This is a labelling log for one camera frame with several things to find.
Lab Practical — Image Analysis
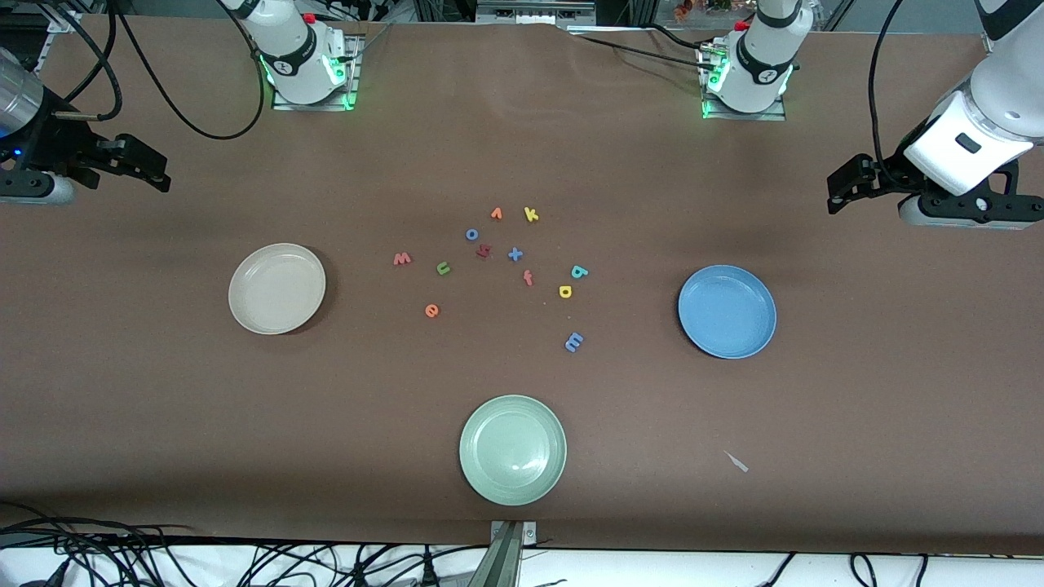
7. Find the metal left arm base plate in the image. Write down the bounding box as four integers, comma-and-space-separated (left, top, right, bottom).
700, 45, 789, 123

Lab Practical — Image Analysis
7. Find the black cable to base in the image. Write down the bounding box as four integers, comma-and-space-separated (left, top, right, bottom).
567, 23, 723, 68

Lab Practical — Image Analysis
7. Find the metal rack fixture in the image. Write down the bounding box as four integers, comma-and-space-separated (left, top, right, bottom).
476, 0, 598, 27

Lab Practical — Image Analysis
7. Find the aluminium frame rail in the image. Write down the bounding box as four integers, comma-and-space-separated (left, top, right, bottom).
37, 0, 84, 35

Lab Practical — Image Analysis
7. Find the brown table cover sheet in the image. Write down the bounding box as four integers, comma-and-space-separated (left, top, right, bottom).
0, 15, 1044, 557

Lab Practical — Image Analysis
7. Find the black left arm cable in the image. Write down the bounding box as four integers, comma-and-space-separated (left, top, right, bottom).
867, 0, 908, 176

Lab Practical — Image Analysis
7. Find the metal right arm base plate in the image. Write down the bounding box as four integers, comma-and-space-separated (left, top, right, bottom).
271, 34, 361, 113

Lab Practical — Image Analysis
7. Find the blue round plate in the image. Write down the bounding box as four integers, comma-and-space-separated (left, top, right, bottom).
678, 264, 778, 360

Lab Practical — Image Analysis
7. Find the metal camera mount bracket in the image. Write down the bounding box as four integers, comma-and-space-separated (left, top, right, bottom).
481, 520, 539, 587

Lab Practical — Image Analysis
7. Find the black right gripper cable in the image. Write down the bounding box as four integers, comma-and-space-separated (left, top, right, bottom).
33, 0, 125, 123

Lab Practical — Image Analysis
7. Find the beige round plate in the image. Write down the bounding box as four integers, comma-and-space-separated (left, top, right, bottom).
228, 242, 327, 336

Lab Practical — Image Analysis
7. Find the green round plate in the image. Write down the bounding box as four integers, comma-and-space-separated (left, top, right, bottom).
458, 395, 568, 507

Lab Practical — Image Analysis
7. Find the long black arm cable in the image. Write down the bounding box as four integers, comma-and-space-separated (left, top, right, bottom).
113, 0, 268, 139

